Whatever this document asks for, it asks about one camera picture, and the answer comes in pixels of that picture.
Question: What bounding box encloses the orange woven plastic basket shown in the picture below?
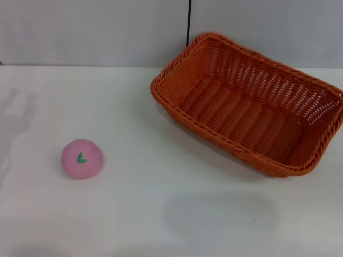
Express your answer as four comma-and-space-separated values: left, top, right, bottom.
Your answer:
150, 32, 343, 178

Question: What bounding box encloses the pink ball with green leaf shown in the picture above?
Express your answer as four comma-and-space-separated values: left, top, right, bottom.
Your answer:
61, 138, 104, 180

